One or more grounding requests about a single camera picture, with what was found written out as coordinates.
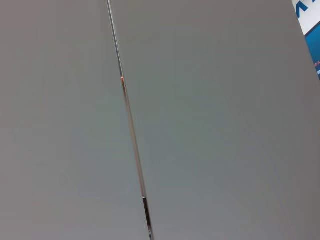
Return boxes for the blue white poster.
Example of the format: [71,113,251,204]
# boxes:
[291,0,320,81]

